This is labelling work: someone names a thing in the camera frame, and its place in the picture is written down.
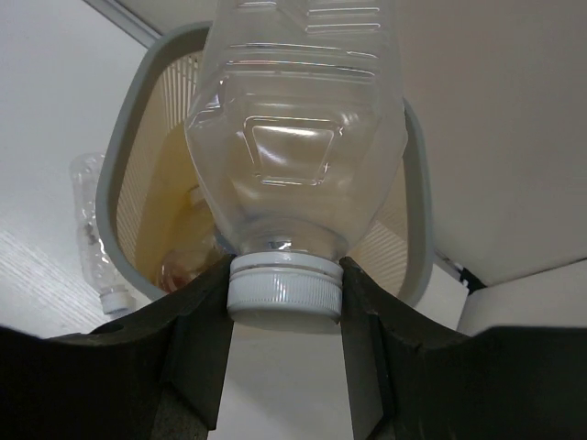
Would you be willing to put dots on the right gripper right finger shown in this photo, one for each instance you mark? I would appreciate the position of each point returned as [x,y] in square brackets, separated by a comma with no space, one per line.
[411,378]

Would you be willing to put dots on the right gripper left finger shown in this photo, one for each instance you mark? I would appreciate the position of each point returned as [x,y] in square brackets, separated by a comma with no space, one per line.
[157,373]

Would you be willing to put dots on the clear bottle red cap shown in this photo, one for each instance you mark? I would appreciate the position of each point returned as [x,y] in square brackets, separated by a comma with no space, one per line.
[180,267]

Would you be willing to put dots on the square bottle orange label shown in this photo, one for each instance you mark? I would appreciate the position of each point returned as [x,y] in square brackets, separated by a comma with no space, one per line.
[296,131]

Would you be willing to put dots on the beige plastic waste bin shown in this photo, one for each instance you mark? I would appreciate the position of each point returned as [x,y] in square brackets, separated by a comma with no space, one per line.
[135,206]

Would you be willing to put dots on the clear bottle near bin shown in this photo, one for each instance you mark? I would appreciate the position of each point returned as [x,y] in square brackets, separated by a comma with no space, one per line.
[97,267]

